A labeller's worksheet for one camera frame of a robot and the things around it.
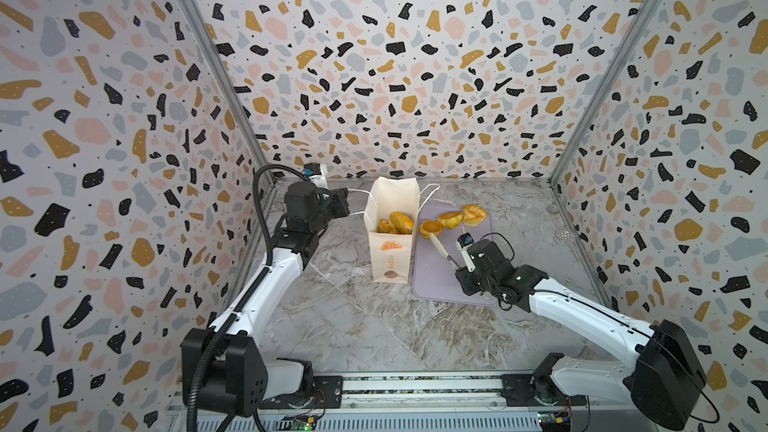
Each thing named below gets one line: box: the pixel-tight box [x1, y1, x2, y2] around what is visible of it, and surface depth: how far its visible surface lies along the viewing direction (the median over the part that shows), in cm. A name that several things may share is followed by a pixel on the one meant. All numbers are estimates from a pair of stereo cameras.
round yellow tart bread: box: [420, 220, 442, 239], surface depth 104 cm
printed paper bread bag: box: [364, 176, 421, 284], surface depth 89 cm
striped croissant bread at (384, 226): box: [377, 219, 391, 233], surface depth 99 cm
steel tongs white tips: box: [430, 233, 461, 271], surface depth 85 cm
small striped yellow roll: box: [437, 211, 463, 229], surface depth 105 cm
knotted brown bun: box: [462, 204, 488, 227], surface depth 108 cm
